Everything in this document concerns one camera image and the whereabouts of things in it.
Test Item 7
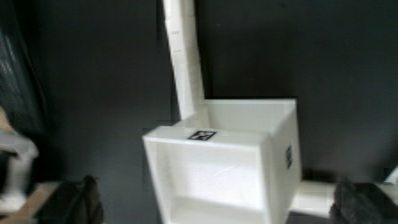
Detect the white right fence rail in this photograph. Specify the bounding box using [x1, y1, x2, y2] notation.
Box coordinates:
[162, 0, 206, 123]

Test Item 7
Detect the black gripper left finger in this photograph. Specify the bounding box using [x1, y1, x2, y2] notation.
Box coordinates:
[36, 176, 103, 224]

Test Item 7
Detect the white drawer cabinet box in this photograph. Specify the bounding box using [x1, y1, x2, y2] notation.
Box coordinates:
[144, 99, 302, 224]

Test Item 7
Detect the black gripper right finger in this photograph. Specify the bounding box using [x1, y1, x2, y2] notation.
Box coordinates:
[329, 179, 398, 224]

